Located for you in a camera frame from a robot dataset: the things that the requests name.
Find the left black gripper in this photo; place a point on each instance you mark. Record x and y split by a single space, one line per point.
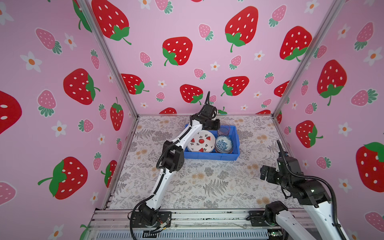
216 122

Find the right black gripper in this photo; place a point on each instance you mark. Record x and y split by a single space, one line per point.
270 170

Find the pink translucent cup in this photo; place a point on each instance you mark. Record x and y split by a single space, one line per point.
224 130

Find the white watermelon plate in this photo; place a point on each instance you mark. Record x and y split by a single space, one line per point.
204 142

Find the blue floral bowl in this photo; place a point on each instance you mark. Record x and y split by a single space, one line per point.
224 144

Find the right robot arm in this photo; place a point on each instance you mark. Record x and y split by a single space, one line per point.
314 194

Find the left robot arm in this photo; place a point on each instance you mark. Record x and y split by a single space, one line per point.
172 160

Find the blue plastic bin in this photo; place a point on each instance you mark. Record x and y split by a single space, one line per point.
218 156

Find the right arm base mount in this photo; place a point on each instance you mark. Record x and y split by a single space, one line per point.
268 219

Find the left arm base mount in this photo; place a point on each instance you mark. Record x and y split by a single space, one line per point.
142 220

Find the aluminium front rail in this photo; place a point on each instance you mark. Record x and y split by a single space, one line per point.
221 224

